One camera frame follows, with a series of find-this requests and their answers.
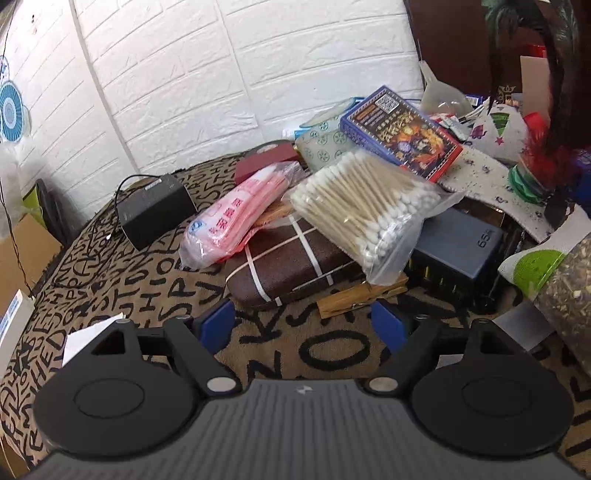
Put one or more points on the black red feather duster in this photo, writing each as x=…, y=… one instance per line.
x=554, y=169

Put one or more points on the blue wall decoration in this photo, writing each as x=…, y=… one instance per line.
x=15, y=116

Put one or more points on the black power adapter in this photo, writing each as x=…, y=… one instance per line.
x=153, y=210

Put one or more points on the white patterned fabric pouch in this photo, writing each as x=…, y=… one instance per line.
x=482, y=169

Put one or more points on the dark red flat box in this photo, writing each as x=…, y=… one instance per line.
x=264, y=155

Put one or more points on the herb sachet bag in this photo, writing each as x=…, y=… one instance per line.
x=555, y=276

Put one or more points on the brown striped case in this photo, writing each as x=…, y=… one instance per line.
x=285, y=264

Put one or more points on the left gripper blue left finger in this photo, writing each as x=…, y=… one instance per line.
x=213, y=327

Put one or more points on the pink packet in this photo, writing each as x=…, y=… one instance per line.
x=216, y=232

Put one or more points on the cotton swabs bag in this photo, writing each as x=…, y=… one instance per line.
x=371, y=209

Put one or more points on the green patterned paper cup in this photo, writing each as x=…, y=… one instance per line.
x=324, y=143

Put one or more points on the clear plastic funnel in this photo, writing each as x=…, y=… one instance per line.
x=440, y=97

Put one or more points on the cardboard box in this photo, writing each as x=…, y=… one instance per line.
x=24, y=258

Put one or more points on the wooden clothespin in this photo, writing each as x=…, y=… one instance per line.
x=359, y=296

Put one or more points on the dark red wooden board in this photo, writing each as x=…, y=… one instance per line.
x=452, y=37

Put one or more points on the large pink storage box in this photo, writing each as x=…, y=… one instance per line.
x=535, y=84

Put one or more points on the white paper card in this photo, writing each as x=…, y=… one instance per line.
x=78, y=340

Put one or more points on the colourful card box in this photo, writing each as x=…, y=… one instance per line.
x=390, y=127

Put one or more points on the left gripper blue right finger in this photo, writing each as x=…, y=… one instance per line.
x=393, y=326

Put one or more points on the patterned table cloth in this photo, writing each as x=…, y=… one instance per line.
x=96, y=279

